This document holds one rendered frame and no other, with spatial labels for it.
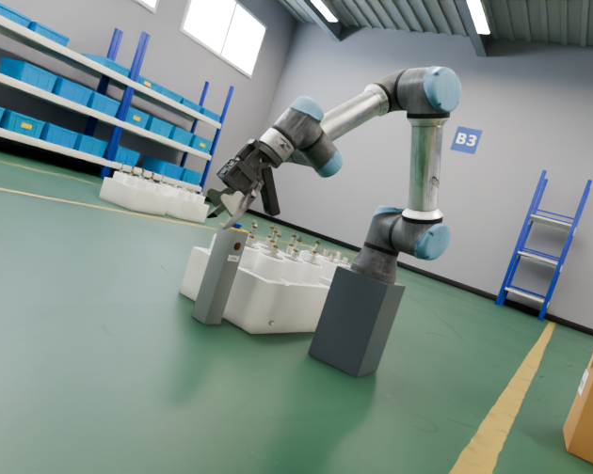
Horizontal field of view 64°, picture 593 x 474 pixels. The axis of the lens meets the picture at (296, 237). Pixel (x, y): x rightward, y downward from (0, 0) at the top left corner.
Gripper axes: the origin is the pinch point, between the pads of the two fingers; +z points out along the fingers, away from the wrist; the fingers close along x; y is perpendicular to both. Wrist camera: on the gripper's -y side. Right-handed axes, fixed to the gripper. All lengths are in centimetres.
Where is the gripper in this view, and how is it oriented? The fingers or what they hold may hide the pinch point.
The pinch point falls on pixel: (216, 226)
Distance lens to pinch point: 107.2
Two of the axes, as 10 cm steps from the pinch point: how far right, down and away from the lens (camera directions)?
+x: 3.9, 2.0, -9.0
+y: -6.5, -6.3, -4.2
